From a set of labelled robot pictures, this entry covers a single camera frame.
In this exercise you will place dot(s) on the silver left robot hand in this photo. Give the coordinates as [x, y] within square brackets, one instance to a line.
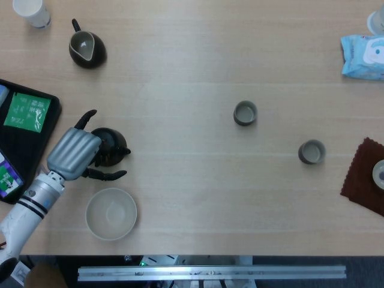
[73, 150]

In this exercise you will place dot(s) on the grey-green ceramic teacup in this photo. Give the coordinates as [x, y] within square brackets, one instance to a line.
[245, 114]
[312, 152]

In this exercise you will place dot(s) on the robot base electronics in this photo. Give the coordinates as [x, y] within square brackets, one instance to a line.
[156, 259]

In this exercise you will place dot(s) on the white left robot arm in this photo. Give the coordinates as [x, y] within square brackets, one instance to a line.
[30, 207]

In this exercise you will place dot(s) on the black plastic tray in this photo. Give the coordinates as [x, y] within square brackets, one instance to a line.
[30, 144]

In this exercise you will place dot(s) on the green tea packet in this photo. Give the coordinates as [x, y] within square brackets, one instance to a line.
[21, 111]

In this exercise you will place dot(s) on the purple and green box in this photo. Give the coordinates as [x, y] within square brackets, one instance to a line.
[9, 180]

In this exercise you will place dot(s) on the beige ceramic bowl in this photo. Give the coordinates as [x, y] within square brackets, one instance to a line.
[111, 214]

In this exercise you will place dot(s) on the blue and white packet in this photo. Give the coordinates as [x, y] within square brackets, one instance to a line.
[3, 96]

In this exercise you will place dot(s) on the brown round stool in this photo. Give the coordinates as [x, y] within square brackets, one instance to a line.
[45, 277]

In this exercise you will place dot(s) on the white floor socket box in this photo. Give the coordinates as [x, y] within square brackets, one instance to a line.
[23, 274]

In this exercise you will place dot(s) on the white paper cup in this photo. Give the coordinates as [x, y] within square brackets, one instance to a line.
[30, 12]

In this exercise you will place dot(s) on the dark red cloth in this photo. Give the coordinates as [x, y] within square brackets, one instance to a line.
[360, 180]

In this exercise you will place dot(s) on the blue wet wipes pack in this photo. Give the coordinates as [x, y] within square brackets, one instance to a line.
[357, 57]

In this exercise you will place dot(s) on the clear plastic cup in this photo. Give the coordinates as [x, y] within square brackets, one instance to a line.
[377, 21]

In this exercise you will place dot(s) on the aluminium profile rail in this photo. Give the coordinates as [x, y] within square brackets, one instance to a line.
[210, 273]

